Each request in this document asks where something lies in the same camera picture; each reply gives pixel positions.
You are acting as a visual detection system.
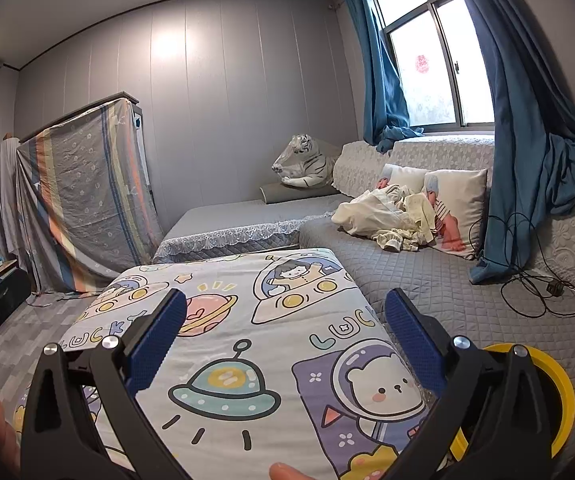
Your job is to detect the yellow rim trash bin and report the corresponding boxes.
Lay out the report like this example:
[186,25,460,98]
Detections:
[449,341,575,462]

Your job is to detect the person's left hand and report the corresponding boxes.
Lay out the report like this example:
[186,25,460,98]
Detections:
[0,401,20,479]

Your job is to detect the person's right hand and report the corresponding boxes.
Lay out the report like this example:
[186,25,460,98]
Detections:
[269,463,315,480]

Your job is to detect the cartoon print bedsheet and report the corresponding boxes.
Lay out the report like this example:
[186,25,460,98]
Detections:
[12,246,459,480]

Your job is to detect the cream crumpled clothes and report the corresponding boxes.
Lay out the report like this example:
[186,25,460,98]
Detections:
[332,183,436,252]

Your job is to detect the grey quilted bed cover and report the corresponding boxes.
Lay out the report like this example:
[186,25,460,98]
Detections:
[152,134,575,470]

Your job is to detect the striped sheet covered rack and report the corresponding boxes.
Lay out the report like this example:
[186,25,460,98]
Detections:
[16,96,162,292]

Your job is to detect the baby print pillow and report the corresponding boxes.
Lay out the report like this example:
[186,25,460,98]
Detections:
[376,164,427,193]
[423,169,487,259]

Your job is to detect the grey flat pillow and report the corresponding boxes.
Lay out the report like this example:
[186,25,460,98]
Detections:
[260,183,337,205]

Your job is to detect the grey hanging cloth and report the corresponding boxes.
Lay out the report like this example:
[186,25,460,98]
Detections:
[0,132,22,257]

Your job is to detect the white tiger plush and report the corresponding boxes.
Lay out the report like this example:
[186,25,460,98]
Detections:
[272,133,336,188]

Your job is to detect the left blue curtain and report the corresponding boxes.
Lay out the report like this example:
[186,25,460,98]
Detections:
[345,0,423,153]

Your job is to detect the blue curtain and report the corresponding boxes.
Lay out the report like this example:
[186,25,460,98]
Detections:
[345,0,423,153]
[464,0,575,284]

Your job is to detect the right blue curtain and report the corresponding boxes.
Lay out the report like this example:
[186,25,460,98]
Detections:
[464,0,575,284]

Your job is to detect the window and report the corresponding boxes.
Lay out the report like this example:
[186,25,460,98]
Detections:
[373,0,493,132]

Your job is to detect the black charger cable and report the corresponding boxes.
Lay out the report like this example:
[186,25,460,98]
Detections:
[466,211,575,320]

